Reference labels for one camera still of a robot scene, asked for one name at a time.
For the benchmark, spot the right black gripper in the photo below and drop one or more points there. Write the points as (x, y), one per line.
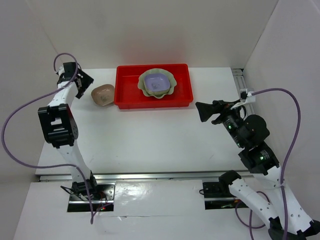
(205, 109)

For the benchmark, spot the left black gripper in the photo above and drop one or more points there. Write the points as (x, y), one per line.
(86, 81)

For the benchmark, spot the brown square plate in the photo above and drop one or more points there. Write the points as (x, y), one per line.
(103, 95)

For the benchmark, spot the large green scalloped bowl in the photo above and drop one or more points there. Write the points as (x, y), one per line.
(159, 95)

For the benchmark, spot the purple square plate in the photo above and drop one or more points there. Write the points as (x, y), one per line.
(156, 82)

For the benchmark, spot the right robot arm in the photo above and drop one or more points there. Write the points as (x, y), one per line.
(281, 213)

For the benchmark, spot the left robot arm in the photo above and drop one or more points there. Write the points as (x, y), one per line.
(61, 131)

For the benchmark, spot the red plastic bin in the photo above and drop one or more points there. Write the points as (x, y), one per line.
(128, 96)

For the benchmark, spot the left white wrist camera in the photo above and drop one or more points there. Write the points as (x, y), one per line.
(60, 70)

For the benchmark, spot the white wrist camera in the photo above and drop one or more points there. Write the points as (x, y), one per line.
(60, 70)
(246, 97)

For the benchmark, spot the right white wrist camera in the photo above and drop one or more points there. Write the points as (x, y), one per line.
(246, 97)

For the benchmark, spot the aluminium rail right side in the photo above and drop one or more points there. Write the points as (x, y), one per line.
(240, 84)

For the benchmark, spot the aluminium rail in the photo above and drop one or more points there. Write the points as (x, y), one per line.
(240, 84)
(144, 176)

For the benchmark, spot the aluminium rail front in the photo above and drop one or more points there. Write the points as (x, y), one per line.
(144, 176)

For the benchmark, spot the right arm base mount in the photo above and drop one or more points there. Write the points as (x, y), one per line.
(215, 198)

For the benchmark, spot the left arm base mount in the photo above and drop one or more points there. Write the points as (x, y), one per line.
(102, 201)

